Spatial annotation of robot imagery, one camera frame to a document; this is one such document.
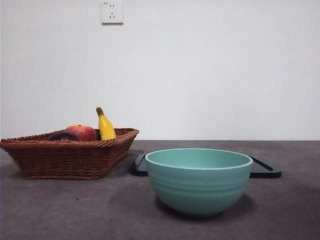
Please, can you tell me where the dark purple plum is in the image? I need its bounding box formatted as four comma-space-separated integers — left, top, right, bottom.
47, 131, 83, 142

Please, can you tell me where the yellow banana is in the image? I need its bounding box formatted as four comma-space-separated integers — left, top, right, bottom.
95, 106, 118, 141

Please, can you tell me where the black rectangular tray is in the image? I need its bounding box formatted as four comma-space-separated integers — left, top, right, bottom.
129, 153, 282, 179

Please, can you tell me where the brown wicker basket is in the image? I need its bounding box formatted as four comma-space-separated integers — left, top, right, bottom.
0, 127, 140, 180

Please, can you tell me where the red apple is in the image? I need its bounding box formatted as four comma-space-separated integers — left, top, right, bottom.
65, 124, 98, 142

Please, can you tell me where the white wall socket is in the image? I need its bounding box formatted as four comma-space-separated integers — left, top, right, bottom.
101, 1, 124, 25

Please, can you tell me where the teal ribbed bowl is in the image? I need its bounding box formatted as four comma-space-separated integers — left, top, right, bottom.
144, 147, 254, 218

